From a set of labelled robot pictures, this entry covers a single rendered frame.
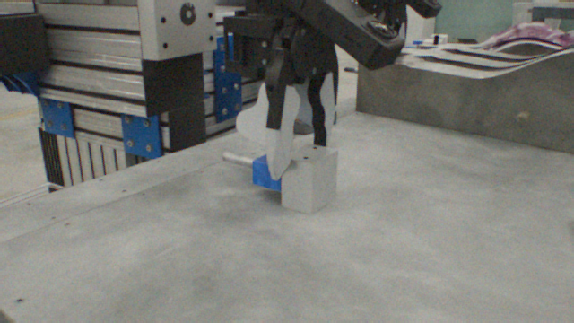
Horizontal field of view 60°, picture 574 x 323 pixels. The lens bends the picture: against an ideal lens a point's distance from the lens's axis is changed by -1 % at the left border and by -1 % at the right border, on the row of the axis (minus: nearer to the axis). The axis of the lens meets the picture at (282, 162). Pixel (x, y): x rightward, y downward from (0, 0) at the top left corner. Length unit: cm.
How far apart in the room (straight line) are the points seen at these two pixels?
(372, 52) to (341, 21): 4
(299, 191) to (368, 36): 17
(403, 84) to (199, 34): 33
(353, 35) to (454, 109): 39
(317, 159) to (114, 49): 44
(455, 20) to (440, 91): 746
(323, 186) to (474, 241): 15
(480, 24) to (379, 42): 779
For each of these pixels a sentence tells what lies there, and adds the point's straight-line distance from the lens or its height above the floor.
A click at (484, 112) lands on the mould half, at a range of 78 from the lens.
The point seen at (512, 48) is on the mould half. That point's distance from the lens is 112.
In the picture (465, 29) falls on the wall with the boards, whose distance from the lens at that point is 824.
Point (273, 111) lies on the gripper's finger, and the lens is 45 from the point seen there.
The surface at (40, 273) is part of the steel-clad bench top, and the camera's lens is 45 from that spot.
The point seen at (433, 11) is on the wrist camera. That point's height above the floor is 96.
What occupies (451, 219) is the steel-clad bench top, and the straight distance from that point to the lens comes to 52.
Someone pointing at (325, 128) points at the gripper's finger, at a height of 87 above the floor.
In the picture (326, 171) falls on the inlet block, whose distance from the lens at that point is 50.
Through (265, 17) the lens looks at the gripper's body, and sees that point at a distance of 48.
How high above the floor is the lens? 102
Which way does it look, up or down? 21 degrees down
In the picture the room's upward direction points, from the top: straight up
